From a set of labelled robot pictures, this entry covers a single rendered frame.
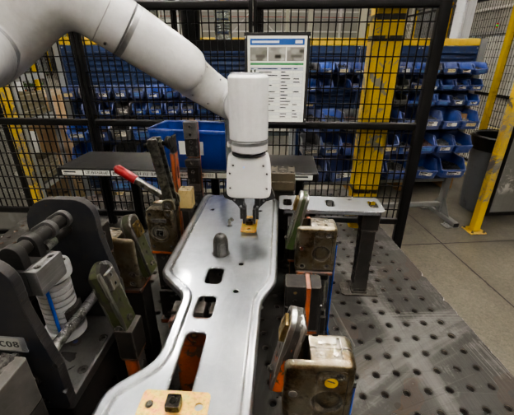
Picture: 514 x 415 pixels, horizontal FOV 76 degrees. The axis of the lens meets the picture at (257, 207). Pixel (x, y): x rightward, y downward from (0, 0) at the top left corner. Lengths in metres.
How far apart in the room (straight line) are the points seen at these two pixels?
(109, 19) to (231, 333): 0.51
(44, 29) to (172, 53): 0.19
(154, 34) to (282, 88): 0.72
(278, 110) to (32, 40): 0.83
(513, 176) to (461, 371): 2.55
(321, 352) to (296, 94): 0.98
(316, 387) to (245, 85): 0.52
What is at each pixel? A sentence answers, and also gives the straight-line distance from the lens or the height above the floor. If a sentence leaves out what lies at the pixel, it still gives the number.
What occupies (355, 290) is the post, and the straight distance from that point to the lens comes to 1.11.
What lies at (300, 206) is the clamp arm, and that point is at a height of 1.09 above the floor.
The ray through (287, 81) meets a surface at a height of 1.30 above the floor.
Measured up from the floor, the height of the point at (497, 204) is 0.24.
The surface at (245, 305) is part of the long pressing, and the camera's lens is 0.58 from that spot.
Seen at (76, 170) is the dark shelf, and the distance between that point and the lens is 1.30.
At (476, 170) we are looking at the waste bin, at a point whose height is 0.41.
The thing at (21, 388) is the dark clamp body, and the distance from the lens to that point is 0.48.
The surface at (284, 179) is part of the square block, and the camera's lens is 1.01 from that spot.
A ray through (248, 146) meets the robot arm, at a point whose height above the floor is 1.21.
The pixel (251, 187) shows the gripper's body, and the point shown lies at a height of 1.11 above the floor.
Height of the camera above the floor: 1.38
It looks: 25 degrees down
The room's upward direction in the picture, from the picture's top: straight up
